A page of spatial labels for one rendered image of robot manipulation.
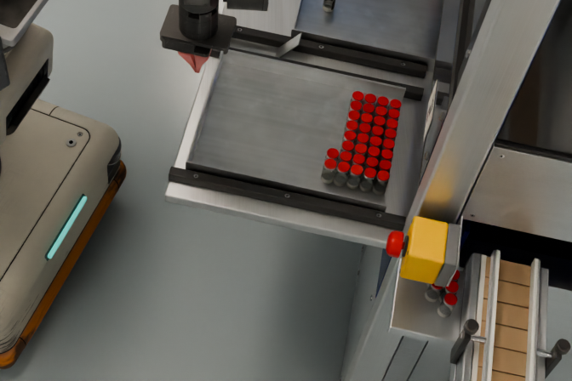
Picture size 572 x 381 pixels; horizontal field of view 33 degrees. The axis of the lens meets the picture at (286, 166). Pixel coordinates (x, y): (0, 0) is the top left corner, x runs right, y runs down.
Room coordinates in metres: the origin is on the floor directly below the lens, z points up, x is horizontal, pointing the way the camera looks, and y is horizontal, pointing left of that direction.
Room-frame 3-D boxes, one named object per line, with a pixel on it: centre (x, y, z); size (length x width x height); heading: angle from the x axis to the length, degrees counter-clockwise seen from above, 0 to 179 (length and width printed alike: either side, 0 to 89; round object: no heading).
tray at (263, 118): (1.03, -0.01, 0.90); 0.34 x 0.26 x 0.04; 87
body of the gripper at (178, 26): (0.97, 0.16, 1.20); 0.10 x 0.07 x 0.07; 87
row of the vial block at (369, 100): (1.03, -0.12, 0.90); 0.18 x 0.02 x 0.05; 177
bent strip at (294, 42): (1.21, 0.08, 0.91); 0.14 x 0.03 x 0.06; 88
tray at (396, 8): (1.37, -0.14, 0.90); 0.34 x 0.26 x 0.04; 88
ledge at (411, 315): (0.76, -0.27, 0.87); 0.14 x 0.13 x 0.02; 88
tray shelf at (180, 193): (1.20, -0.06, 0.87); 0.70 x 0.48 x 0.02; 178
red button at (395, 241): (0.78, -0.19, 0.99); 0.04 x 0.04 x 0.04; 88
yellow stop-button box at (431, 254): (0.77, -0.23, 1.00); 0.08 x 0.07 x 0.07; 88
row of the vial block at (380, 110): (1.03, -0.14, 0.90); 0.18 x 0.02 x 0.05; 177
